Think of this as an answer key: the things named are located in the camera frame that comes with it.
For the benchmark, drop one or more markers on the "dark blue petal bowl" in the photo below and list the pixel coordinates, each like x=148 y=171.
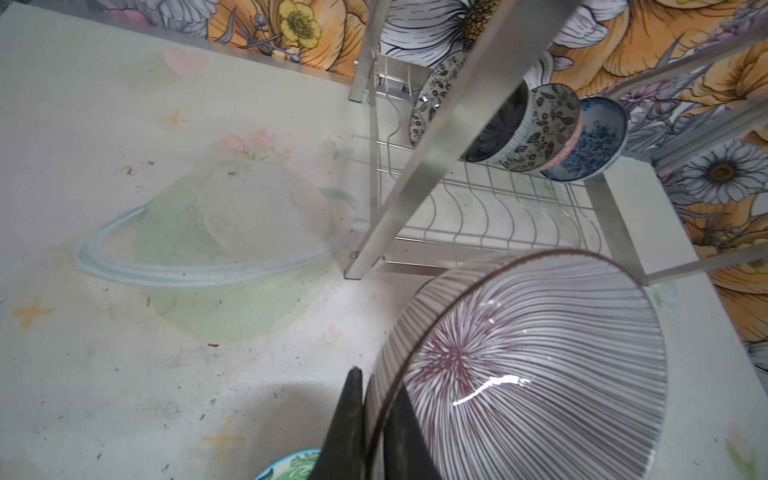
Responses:
x=505 y=130

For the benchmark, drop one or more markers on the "pink striped bowl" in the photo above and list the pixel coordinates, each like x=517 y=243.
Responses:
x=545 y=365

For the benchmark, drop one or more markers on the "black leaf pattern bowl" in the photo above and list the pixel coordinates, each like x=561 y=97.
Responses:
x=548 y=133

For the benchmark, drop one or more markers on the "silver metal dish rack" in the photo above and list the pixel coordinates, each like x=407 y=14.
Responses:
x=430 y=210

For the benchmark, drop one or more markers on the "green leaf pattern bowl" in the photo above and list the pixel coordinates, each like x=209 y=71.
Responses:
x=296 y=466

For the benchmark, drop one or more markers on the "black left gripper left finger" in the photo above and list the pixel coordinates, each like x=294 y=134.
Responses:
x=341 y=455

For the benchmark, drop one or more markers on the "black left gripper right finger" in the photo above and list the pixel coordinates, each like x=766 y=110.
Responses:
x=406 y=455

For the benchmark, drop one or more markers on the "blue floral bowl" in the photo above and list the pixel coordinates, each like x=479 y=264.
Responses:
x=604 y=133

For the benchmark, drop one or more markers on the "black leaf pink-outside bowl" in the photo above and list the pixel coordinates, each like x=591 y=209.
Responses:
x=433 y=94

